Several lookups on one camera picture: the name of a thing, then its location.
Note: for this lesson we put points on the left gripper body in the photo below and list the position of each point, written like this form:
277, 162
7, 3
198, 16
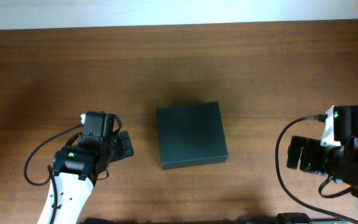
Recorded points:
122, 147

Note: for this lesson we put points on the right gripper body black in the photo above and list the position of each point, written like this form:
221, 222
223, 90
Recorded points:
314, 158

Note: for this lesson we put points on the black box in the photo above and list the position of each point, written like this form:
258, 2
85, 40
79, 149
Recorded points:
191, 135

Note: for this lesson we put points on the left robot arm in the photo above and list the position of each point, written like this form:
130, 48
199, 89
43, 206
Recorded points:
78, 164

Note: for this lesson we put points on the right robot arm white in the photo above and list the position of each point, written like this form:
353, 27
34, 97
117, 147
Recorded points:
334, 156

